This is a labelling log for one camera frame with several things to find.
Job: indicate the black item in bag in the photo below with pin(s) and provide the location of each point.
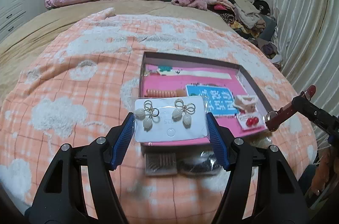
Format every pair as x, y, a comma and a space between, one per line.
203, 164

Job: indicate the pink jewelry box tray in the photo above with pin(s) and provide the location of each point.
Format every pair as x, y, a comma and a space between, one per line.
219, 83

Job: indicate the person's right hand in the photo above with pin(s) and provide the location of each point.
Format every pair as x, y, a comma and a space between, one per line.
328, 161

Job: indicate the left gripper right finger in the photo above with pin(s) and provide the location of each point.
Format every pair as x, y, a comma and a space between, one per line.
278, 199

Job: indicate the small brown comb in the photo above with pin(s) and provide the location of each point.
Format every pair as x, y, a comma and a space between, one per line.
160, 164

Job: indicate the red ball earrings packet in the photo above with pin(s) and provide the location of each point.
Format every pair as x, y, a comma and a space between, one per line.
250, 121

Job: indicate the white bow earrings card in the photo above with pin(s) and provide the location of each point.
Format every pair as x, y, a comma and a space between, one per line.
170, 119

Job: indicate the pink hair claw clip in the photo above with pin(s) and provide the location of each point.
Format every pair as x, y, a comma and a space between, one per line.
246, 103

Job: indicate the beige bed sheet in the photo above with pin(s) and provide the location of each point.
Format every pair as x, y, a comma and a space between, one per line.
26, 43

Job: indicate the pile of clothes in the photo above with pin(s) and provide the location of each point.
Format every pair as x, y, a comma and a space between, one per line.
251, 20

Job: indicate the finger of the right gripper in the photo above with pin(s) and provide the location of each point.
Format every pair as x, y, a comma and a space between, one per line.
319, 117

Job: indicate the blue printed card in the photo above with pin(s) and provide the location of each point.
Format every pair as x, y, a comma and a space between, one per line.
219, 99

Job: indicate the orange plaid cloud blanket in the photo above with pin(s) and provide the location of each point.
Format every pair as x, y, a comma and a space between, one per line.
82, 84

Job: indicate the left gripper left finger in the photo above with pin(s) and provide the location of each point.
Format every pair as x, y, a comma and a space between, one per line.
60, 197

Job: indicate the white striped curtain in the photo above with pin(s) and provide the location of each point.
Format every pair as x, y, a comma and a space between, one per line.
307, 39

